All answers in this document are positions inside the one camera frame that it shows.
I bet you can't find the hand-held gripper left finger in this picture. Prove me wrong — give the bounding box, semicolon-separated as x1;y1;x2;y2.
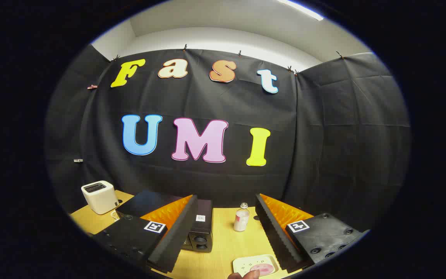
91;195;199;274

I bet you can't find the black toaster oven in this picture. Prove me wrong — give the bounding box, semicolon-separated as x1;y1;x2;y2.
115;189;214;253

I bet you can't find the pink ham slice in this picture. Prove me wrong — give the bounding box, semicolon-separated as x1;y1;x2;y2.
249;263;276;276

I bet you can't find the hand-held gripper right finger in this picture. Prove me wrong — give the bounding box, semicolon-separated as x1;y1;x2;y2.
255;193;370;274

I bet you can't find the white bread toaster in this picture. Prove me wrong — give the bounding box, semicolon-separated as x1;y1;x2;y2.
81;180;120;215

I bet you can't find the cream square plate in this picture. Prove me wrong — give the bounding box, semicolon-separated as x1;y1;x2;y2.
233;254;279;277

